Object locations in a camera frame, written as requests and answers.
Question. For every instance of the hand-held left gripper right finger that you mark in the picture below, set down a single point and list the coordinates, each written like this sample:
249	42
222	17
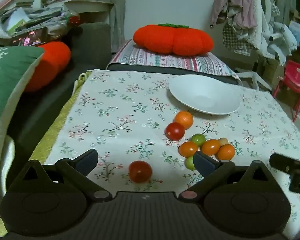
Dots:
203	163

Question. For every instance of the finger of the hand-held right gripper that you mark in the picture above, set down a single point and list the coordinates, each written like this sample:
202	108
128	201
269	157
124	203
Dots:
285	164

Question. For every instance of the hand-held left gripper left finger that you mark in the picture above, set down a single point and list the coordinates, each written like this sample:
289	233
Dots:
88	160

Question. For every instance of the green cherry tomato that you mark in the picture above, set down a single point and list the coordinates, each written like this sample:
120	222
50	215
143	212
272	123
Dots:
189	163
198	139

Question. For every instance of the orange cherry tomato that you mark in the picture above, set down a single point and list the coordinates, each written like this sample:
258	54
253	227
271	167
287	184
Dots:
211	147
226	152
188	149
183	119

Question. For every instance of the pale yellow cherry tomato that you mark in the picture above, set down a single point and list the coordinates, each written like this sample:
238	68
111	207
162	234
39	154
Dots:
223	141

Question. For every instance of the red cherry tomato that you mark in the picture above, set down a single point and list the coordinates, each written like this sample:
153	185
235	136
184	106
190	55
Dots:
175	131
140	171

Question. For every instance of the white paper plate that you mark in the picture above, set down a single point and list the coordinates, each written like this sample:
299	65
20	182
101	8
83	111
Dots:
205	95

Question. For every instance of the floral white tablecloth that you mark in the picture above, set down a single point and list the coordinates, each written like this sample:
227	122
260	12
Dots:
115	110

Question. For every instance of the pink plastic child chair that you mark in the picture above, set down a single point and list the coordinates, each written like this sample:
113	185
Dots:
296	77

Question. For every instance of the cardboard box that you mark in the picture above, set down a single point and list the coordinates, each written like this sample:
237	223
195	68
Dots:
272	70

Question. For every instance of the white plastic stool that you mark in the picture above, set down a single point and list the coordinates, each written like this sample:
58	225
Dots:
255	76

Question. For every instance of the orange plush cushion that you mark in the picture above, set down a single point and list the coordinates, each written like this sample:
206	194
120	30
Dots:
50	62

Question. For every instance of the striped patterned cushion cover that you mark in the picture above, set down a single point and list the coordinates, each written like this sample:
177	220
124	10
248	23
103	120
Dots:
170	61

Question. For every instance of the green and cream pillow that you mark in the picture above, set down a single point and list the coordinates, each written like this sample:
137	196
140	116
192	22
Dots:
7	80

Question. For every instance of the grey sofa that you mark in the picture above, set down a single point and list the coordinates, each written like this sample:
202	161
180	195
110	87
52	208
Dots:
90	45

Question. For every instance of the orange pumpkin-shaped cushion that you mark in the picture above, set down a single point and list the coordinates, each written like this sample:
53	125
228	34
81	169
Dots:
172	40

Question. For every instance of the checked cloth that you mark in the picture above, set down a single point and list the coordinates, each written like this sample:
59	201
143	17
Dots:
236	38

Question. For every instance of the grey bag with strawberry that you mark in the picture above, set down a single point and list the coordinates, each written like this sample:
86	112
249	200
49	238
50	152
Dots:
47	27

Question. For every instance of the pale curtain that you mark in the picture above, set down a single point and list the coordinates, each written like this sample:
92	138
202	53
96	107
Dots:
115	17

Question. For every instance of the white shelf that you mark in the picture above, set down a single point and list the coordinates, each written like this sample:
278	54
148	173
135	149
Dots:
90	6

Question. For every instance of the pink garment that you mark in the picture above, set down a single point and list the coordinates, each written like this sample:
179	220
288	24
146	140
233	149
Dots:
237	2

